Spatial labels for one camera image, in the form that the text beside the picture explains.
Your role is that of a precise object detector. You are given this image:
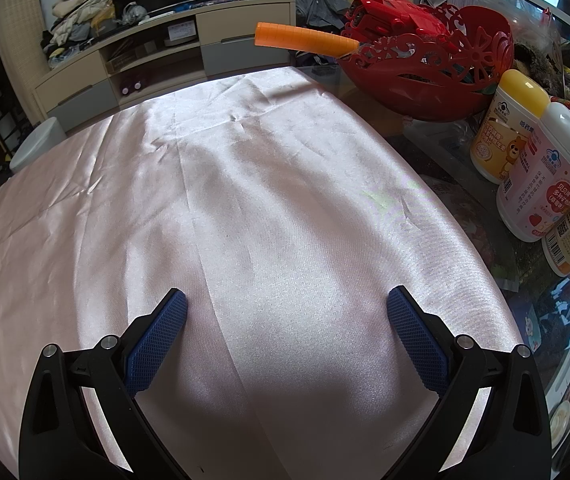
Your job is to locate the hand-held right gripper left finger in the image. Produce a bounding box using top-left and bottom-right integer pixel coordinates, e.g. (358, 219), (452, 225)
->
(19, 287), (188, 480)

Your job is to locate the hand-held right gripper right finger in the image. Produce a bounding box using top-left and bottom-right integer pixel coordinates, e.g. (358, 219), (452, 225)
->
(386, 286), (552, 480)

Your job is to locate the white-lid pink bottle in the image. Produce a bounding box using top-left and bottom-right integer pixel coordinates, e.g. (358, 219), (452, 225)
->
(496, 101), (570, 243)

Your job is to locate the yellow-lid white bottle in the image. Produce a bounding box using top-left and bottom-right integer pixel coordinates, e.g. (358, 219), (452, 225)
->
(470, 69), (550, 184)

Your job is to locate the white round stool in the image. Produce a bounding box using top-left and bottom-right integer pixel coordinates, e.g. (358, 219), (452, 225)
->
(9, 116), (68, 173)

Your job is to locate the red lace plastic basket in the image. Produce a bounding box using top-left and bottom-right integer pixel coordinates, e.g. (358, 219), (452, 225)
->
(337, 2), (514, 122)

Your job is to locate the orange foam stick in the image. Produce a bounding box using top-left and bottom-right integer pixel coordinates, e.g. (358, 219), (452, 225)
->
(255, 22), (361, 57)

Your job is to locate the grey crumpled bag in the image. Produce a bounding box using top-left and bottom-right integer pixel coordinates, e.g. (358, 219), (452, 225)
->
(122, 2), (148, 26)

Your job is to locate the beige television cabinet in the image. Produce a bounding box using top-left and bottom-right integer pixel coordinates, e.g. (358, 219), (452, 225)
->
(34, 0), (298, 128)

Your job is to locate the pile of clothes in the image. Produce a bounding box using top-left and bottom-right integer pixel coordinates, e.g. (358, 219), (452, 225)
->
(41, 0), (116, 68)

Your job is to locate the red toy car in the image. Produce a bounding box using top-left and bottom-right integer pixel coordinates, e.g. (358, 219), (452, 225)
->
(344, 0), (448, 43)

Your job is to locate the clear plastic bag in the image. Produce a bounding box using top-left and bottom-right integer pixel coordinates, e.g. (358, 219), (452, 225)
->
(475, 0), (550, 41)

